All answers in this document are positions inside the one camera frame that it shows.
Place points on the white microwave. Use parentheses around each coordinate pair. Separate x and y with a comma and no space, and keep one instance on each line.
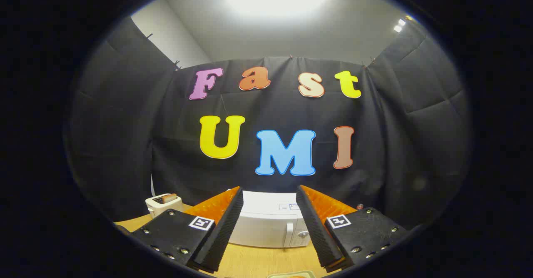
(266,228)

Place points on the black backdrop cloth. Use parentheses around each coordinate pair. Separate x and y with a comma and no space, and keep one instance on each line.
(270,111)

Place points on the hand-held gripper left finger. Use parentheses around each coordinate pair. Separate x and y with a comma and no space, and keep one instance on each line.
(227,228)

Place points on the small ceiling spotlight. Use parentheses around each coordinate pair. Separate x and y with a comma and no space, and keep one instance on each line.
(399,24)

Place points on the cream toaster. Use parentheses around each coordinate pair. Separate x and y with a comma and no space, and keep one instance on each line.
(156,208)

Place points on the toasted bread slice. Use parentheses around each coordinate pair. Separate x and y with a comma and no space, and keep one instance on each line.
(168,198)

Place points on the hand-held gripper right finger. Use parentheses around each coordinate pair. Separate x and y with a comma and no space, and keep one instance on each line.
(314,228)

